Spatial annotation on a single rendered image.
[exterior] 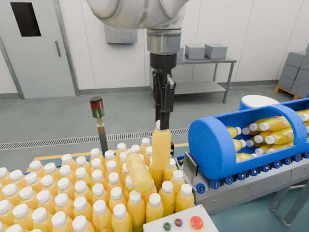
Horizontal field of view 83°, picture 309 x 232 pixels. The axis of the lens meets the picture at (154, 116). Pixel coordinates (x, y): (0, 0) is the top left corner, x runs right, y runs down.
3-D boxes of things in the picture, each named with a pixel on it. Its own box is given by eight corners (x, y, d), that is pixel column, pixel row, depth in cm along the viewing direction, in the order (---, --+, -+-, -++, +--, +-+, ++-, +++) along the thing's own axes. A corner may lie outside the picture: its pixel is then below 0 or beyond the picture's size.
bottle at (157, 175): (153, 197, 82) (153, 170, 73) (145, 187, 86) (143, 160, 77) (164, 189, 85) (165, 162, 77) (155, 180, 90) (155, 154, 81)
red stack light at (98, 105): (104, 108, 91) (102, 101, 90) (91, 110, 90) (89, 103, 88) (102, 103, 97) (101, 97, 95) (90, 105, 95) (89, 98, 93)
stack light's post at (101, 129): (122, 232, 152) (104, 125, 98) (117, 234, 151) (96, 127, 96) (121, 227, 156) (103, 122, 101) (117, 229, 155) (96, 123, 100)
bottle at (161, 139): (149, 167, 67) (148, 129, 58) (156, 156, 72) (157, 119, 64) (165, 173, 64) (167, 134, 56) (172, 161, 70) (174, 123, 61)
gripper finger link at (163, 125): (168, 108, 55) (169, 109, 54) (168, 127, 58) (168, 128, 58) (159, 110, 54) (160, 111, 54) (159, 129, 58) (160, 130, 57)
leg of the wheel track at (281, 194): (277, 211, 169) (305, 163, 137) (272, 213, 167) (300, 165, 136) (272, 205, 173) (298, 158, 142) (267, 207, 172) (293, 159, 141)
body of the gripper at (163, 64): (182, 54, 45) (180, 88, 50) (169, 49, 52) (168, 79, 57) (155, 55, 43) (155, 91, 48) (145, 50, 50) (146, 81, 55)
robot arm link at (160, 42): (172, 27, 50) (171, 49, 53) (141, 28, 47) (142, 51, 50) (188, 29, 43) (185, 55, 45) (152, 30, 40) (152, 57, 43)
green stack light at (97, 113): (105, 117, 94) (104, 108, 92) (92, 118, 92) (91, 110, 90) (104, 111, 99) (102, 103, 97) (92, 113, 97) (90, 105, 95)
